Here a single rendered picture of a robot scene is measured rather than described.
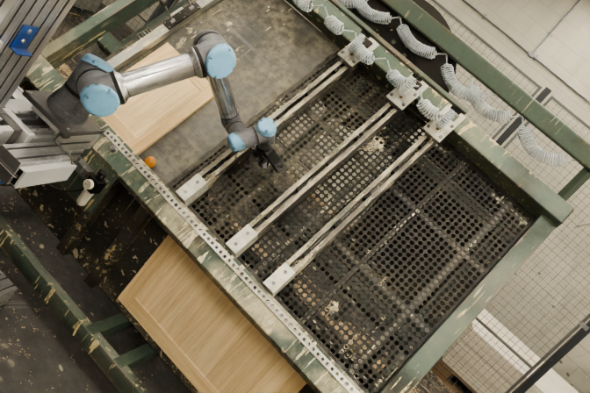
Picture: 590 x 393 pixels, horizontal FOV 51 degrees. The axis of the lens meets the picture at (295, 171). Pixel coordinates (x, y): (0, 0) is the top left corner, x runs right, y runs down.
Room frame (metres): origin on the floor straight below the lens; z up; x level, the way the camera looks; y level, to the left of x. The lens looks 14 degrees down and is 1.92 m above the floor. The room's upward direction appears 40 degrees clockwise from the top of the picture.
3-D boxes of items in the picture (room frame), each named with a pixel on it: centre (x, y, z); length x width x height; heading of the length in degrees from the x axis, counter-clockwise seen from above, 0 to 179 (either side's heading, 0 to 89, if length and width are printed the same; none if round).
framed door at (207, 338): (2.53, -0.18, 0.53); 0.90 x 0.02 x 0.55; 75
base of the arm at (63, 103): (2.09, 0.77, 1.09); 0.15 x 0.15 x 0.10
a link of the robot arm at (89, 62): (2.08, 0.76, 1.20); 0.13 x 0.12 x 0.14; 42
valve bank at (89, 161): (2.46, 0.82, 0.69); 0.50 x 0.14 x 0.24; 75
